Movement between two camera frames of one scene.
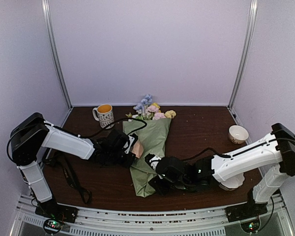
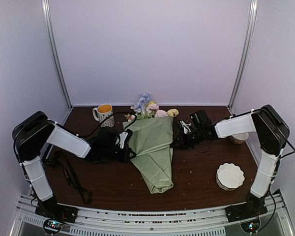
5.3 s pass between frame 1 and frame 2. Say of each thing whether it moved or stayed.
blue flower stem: moved
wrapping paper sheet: moved
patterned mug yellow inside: stayed
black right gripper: moved
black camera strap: stayed
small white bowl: stayed
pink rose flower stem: moved
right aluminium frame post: stayed
